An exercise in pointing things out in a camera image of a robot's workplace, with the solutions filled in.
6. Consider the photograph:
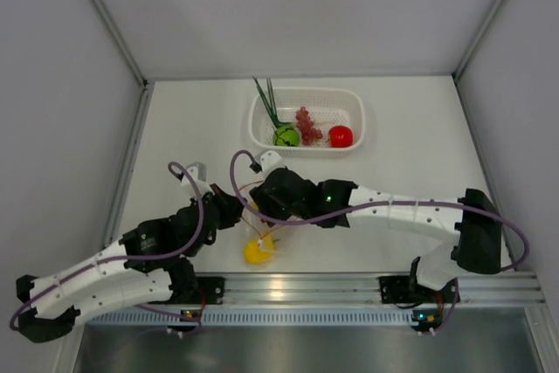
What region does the green fake scallion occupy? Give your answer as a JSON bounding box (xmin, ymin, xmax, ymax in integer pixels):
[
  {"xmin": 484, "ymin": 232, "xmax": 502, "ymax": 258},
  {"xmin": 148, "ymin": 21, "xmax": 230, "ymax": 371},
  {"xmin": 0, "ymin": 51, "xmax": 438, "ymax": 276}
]
[{"xmin": 252, "ymin": 77, "xmax": 293, "ymax": 128}]

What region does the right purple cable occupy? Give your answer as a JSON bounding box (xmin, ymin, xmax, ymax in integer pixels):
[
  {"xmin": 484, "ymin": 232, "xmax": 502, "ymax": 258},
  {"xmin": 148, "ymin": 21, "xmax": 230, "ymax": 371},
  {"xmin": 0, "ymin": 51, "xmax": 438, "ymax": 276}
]
[{"xmin": 229, "ymin": 149, "xmax": 530, "ymax": 272}]

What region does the clear zip bag orange seal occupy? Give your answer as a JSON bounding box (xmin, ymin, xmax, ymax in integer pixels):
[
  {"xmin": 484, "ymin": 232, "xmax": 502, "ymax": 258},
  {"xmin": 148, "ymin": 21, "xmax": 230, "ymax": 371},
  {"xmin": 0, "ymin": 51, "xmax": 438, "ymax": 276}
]
[{"xmin": 241, "ymin": 209, "xmax": 293, "ymax": 267}]

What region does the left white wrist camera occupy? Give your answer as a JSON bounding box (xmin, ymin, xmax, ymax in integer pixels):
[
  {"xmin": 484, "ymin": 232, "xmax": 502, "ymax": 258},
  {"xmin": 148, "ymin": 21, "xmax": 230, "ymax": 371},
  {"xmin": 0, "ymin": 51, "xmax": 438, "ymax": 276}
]
[{"xmin": 180, "ymin": 162, "xmax": 211, "ymax": 197}]

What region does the purple fake grape bunch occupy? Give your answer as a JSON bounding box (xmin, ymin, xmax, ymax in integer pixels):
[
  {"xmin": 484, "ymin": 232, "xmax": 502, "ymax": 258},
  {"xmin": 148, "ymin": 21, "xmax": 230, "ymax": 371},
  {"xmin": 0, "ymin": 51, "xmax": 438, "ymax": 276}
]
[{"xmin": 295, "ymin": 107, "xmax": 323, "ymax": 146}]

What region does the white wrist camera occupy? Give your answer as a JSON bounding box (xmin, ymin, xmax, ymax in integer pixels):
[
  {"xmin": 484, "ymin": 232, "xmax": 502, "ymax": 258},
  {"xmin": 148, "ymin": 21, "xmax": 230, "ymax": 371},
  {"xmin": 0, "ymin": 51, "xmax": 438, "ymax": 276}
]
[
  {"xmin": 180, "ymin": 162, "xmax": 211, "ymax": 197},
  {"xmin": 250, "ymin": 150, "xmax": 283, "ymax": 177}
]

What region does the red fake apple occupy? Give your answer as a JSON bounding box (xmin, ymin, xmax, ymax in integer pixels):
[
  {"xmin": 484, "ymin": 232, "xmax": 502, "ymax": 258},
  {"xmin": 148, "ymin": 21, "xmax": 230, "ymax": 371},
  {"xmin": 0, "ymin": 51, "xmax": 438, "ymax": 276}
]
[{"xmin": 328, "ymin": 125, "xmax": 354, "ymax": 149}]

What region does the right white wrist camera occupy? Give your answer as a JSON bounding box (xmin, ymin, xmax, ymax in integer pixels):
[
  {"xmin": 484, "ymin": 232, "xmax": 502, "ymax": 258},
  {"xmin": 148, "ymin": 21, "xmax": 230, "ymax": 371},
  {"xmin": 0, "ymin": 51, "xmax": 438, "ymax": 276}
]
[{"xmin": 250, "ymin": 150, "xmax": 283, "ymax": 177}]

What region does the white perforated plastic basket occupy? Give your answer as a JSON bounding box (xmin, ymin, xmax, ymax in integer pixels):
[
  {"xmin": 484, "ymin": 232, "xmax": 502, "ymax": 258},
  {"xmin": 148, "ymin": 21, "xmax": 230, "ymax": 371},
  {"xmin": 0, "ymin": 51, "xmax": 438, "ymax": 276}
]
[{"xmin": 248, "ymin": 86, "xmax": 366, "ymax": 158}]

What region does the aluminium frame post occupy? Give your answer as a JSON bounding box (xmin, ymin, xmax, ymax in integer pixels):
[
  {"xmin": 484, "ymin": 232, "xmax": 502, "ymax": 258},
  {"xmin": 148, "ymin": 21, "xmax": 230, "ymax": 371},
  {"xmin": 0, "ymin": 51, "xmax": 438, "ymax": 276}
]
[
  {"xmin": 452, "ymin": 0, "xmax": 538, "ymax": 79},
  {"xmin": 63, "ymin": 0, "xmax": 148, "ymax": 86}
]

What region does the left aluminium frame post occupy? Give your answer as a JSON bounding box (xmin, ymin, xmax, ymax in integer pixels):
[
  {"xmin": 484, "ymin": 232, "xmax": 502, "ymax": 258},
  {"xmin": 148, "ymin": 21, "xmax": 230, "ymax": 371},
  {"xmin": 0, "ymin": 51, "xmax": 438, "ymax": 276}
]
[{"xmin": 63, "ymin": 0, "xmax": 148, "ymax": 86}]

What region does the green fake watermelon ball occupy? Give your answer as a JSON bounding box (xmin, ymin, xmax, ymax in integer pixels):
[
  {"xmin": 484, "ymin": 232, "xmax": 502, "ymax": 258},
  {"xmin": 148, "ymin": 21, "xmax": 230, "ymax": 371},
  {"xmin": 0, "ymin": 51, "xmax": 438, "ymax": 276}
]
[{"xmin": 273, "ymin": 125, "xmax": 300, "ymax": 147}]

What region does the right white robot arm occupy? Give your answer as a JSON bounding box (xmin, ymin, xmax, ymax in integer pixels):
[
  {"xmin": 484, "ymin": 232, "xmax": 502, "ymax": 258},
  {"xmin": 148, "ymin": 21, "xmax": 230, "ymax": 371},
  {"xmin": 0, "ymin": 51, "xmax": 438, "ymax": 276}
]
[{"xmin": 249, "ymin": 168, "xmax": 502, "ymax": 300}]

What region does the right aluminium frame post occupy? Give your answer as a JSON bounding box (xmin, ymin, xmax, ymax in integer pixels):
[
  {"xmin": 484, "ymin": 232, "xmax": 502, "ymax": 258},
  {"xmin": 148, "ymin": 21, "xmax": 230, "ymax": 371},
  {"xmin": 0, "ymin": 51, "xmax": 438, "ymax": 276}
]
[{"xmin": 452, "ymin": 0, "xmax": 538, "ymax": 79}]

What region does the aluminium mounting rail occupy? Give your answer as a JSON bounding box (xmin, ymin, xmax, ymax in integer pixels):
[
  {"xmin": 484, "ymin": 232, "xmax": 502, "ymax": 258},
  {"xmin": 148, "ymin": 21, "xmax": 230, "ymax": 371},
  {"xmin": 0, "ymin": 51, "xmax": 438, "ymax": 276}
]
[{"xmin": 184, "ymin": 272, "xmax": 545, "ymax": 307}]

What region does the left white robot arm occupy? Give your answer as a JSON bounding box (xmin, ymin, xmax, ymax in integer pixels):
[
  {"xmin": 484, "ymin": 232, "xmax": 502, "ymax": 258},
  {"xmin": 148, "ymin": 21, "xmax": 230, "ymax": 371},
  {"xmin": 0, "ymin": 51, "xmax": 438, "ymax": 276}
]
[{"xmin": 10, "ymin": 184, "xmax": 243, "ymax": 343}]

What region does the yellow fake bell pepper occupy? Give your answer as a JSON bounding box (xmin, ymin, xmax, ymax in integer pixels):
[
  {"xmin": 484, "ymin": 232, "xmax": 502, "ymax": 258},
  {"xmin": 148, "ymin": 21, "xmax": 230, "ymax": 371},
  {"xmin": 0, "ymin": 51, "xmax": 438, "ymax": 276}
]
[{"xmin": 243, "ymin": 236, "xmax": 276, "ymax": 265}]

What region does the slotted grey cable duct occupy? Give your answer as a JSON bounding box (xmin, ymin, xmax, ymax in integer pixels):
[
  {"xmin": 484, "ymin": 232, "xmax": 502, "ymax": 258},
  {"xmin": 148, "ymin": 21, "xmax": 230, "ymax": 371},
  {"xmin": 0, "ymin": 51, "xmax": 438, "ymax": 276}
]
[{"xmin": 86, "ymin": 307, "xmax": 440, "ymax": 327}]

